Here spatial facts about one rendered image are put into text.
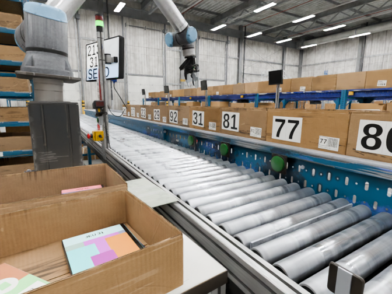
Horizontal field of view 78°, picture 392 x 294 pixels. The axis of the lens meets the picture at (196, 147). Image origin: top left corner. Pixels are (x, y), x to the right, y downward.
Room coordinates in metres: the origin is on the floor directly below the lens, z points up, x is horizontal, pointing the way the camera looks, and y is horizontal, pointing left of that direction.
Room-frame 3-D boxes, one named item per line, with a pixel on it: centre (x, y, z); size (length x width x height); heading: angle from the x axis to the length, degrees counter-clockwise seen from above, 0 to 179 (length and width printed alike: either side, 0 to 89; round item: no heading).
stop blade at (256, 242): (0.66, -0.33, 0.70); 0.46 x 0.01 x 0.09; 121
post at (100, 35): (1.78, 0.67, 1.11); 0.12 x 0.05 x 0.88; 31
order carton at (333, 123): (1.13, -0.58, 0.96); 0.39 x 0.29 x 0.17; 31
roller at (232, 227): (0.74, -0.28, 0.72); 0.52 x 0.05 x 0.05; 121
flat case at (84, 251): (0.44, 0.18, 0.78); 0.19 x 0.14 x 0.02; 36
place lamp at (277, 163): (1.06, -0.36, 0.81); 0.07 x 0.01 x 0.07; 31
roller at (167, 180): (1.13, -0.05, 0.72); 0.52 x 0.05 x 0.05; 121
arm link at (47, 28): (1.06, 0.62, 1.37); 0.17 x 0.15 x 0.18; 44
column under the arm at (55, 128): (1.05, 0.62, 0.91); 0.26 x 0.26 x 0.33; 35
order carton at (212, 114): (1.80, -0.17, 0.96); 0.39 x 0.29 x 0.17; 31
